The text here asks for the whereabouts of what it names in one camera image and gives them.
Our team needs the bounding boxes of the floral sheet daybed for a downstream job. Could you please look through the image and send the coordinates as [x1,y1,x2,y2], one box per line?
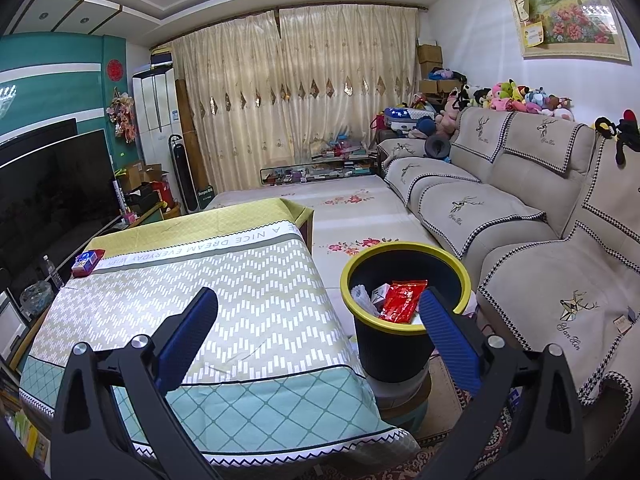
[202,175,453,341]

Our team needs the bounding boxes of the low glass shelf with books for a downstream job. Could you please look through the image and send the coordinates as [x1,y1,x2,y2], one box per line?
[259,157,378,187]

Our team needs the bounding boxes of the beige sofa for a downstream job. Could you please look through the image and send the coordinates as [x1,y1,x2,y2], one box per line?
[375,107,640,406]

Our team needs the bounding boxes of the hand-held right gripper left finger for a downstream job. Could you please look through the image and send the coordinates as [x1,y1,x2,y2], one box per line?
[50,287,219,480]

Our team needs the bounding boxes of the framed flower painting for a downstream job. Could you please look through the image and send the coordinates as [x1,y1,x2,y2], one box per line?
[502,0,631,63]

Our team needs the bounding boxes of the clutter of boxes beside television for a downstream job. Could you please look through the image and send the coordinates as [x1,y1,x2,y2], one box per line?
[115,162,181,221]

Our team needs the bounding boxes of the clear water bottle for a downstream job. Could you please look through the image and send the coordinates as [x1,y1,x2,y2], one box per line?
[42,255,65,291]

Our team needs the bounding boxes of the blue star-print bag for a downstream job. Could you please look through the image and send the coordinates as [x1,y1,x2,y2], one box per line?
[382,105,426,133]

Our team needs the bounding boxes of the black television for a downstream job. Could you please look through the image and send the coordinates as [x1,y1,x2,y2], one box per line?
[0,129,121,281]

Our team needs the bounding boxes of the dark neck pillow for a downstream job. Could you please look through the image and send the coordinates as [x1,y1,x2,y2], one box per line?
[424,134,452,161]

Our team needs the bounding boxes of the shelf of books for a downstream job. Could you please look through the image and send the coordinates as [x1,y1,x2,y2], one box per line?
[0,360,51,461]

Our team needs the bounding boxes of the round stool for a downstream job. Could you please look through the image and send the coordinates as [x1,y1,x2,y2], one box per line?
[367,367,433,423]

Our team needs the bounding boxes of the artificial flower wall decoration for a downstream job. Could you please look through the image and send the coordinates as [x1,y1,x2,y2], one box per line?
[106,87,138,143]

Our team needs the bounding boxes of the black wall-mounted screen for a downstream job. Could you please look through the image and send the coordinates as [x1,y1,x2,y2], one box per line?
[0,119,78,167]

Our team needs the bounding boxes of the stack of cardboard boxes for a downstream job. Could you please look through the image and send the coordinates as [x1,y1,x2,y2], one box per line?
[416,44,461,95]

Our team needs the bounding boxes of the red blue snack packet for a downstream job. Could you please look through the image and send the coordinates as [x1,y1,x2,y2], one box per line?
[71,249,107,278]

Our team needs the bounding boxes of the green white box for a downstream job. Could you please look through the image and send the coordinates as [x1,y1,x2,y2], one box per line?
[192,186,217,211]

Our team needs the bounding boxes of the patterned rug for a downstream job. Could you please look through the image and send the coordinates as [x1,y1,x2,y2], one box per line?
[300,355,531,480]

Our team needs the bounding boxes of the beige curtain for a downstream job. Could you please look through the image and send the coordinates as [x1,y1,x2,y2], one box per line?
[167,2,423,196]

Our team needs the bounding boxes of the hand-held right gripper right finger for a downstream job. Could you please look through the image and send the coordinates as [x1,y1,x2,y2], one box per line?
[419,287,586,480]

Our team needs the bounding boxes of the glass ashtray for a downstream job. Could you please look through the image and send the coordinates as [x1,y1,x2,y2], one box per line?
[19,280,53,317]

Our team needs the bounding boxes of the black tower fan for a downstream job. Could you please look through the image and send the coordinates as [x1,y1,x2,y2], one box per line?
[167,134,198,213]

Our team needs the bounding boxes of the pile of plush toys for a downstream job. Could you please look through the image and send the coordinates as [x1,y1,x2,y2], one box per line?
[447,79,576,122]

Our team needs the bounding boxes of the black yellow-rimmed trash bin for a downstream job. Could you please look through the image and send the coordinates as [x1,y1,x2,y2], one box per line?
[340,242,473,383]

